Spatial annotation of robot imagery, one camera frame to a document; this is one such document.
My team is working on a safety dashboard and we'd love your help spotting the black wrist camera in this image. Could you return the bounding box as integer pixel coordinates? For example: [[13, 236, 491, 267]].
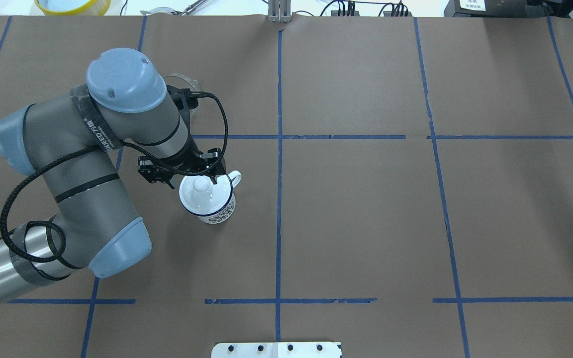
[[166, 85, 199, 113]]

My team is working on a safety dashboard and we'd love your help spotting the grey aluminium frame post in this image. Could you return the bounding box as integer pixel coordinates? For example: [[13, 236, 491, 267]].
[[266, 0, 292, 23]]

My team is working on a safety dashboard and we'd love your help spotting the white enamel cup blue rim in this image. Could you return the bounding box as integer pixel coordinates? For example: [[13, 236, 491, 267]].
[[189, 171, 242, 224]]

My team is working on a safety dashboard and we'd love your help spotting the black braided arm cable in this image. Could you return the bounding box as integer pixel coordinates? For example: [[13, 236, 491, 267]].
[[0, 90, 229, 263]]

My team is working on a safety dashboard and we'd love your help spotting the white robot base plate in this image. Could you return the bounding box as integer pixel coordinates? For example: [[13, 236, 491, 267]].
[[211, 341, 343, 358]]

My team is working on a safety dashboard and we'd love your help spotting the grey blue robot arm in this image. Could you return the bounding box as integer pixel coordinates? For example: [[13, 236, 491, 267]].
[[0, 48, 227, 304]]

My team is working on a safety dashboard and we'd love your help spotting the clear plastic funnel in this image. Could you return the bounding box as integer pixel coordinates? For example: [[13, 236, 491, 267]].
[[163, 73, 200, 116]]

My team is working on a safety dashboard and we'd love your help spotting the white enamel cup lid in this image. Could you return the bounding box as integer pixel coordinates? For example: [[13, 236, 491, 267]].
[[178, 175, 233, 217]]

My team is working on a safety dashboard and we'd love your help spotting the yellow tape roll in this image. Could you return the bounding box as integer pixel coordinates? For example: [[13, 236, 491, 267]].
[[34, 0, 112, 16]]

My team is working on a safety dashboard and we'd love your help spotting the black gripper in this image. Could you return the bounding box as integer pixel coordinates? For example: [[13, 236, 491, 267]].
[[137, 148, 226, 189]]

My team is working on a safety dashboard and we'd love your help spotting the black box with label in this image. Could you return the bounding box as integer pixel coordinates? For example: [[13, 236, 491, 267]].
[[443, 0, 528, 18]]

